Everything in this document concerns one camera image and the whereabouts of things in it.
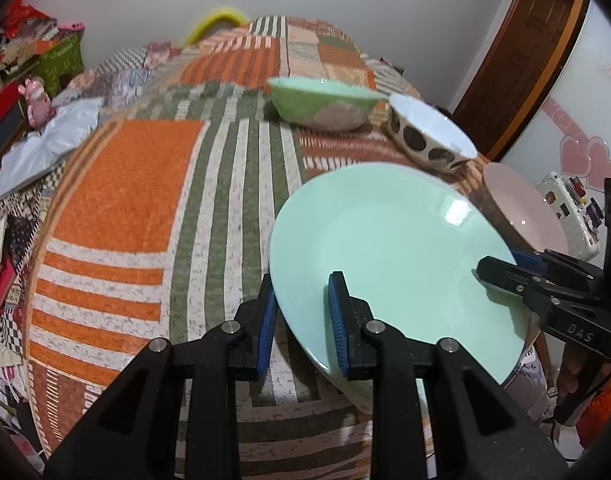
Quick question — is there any checkered patchwork cloth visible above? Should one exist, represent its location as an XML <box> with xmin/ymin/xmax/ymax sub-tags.
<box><xmin>50</xmin><ymin>42</ymin><xmax>186</xmax><ymax>111</ymax></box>

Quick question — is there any pink bowl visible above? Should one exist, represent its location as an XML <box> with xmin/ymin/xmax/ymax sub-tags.
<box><xmin>482</xmin><ymin>161</ymin><xmax>570</xmax><ymax>256</ymax></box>

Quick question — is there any yellow foam noodle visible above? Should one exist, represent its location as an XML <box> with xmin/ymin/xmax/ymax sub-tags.
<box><xmin>184</xmin><ymin>7</ymin><xmax>246</xmax><ymax>48</ymax></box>

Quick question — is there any pink plush toy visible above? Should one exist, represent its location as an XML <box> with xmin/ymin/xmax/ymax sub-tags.
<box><xmin>18</xmin><ymin>76</ymin><xmax>54</xmax><ymax>128</ymax></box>

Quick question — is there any mint green plate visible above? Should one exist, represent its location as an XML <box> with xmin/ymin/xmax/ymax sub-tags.
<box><xmin>269</xmin><ymin>162</ymin><xmax>531</xmax><ymax>388</ymax></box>

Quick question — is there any red plastic bag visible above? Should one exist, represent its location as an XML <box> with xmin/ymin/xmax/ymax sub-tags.
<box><xmin>6</xmin><ymin>0</ymin><xmax>49</xmax><ymax>31</ymax></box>

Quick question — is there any striped patchwork blanket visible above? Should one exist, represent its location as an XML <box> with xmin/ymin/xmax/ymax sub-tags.
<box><xmin>23</xmin><ymin>15</ymin><xmax>551</xmax><ymax>461</ymax></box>

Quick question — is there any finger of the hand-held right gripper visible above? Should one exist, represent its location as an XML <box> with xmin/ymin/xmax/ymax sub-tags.
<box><xmin>510</xmin><ymin>249</ymin><xmax>605</xmax><ymax>292</ymax></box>
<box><xmin>475</xmin><ymin>256</ymin><xmax>602</xmax><ymax>312</ymax></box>

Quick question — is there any orange garment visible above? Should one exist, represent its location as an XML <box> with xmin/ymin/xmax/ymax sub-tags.
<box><xmin>578</xmin><ymin>365</ymin><xmax>611</xmax><ymax>456</ymax></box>

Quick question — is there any white spotted bowl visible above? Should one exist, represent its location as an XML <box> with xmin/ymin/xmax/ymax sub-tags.
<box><xmin>388</xmin><ymin>93</ymin><xmax>479</xmax><ymax>173</ymax></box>

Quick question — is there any green bowl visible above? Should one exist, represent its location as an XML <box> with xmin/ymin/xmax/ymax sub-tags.
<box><xmin>268</xmin><ymin>76</ymin><xmax>389</xmax><ymax>131</ymax></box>

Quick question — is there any brown wooden door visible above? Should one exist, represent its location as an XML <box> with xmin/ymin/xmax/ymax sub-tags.
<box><xmin>453</xmin><ymin>0</ymin><xmax>586</xmax><ymax>158</ymax></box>

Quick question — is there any light blue cloth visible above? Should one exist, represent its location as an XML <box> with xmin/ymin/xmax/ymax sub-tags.
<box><xmin>0</xmin><ymin>97</ymin><xmax>104</xmax><ymax>201</ymax></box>

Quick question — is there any red box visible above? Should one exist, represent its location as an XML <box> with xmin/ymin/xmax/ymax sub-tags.
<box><xmin>0</xmin><ymin>80</ymin><xmax>26</xmax><ymax>133</ymax></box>

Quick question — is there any person's right hand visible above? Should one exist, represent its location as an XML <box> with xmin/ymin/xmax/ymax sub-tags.
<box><xmin>557</xmin><ymin>342</ymin><xmax>589</xmax><ymax>398</ymax></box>

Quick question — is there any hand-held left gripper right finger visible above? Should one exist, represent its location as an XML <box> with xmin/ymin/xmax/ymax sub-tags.
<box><xmin>328</xmin><ymin>271</ymin><xmax>569</xmax><ymax>480</ymax></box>

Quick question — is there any green box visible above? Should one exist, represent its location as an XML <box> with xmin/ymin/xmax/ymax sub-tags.
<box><xmin>38</xmin><ymin>32</ymin><xmax>86</xmax><ymax>93</ymax></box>

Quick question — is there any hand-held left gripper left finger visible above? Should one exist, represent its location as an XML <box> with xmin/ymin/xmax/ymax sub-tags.
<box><xmin>44</xmin><ymin>274</ymin><xmax>279</xmax><ymax>480</ymax></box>

